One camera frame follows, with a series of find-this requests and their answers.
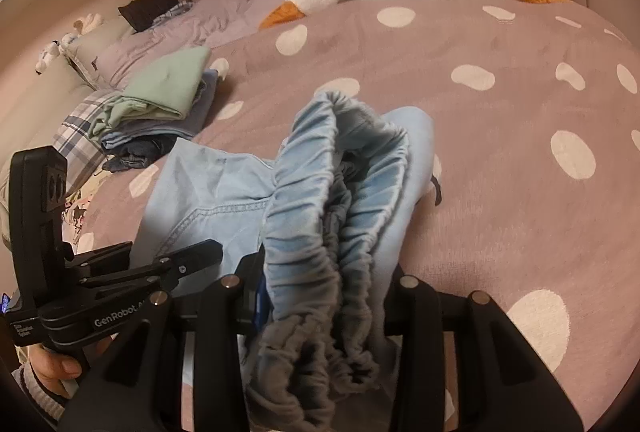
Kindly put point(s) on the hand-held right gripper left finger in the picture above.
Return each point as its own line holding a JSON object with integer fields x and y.
{"x": 260, "y": 304}

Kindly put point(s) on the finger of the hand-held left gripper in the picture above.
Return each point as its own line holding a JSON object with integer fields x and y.
{"x": 195, "y": 257}
{"x": 107, "y": 253}

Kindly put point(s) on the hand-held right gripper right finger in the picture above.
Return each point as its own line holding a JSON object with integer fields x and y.
{"x": 410, "y": 307}

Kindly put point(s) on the light blue pants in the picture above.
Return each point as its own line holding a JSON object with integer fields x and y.
{"x": 310, "y": 232}

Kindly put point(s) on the person's left hand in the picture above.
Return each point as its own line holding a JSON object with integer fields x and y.
{"x": 59, "y": 369}

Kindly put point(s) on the printed white cloth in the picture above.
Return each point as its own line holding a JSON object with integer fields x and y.
{"x": 80, "y": 214}

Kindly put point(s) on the plaid cloth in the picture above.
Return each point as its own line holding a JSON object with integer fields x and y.
{"x": 75, "y": 136}

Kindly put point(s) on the dark denim garment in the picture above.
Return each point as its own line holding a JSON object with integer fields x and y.
{"x": 135, "y": 155}

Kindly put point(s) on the small white plush toy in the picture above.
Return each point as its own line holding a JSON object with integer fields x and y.
{"x": 55, "y": 49}

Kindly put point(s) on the green folded garment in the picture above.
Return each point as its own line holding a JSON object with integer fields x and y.
{"x": 165, "y": 86}

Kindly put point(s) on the white pillow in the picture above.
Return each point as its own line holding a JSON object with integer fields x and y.
{"x": 97, "y": 44}

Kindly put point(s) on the pink polka dot blanket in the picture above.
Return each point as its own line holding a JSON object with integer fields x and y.
{"x": 500, "y": 121}

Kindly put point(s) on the black cloth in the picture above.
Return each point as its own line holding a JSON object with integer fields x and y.
{"x": 147, "y": 9}

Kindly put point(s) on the lilac duvet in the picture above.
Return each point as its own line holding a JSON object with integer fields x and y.
{"x": 190, "y": 24}

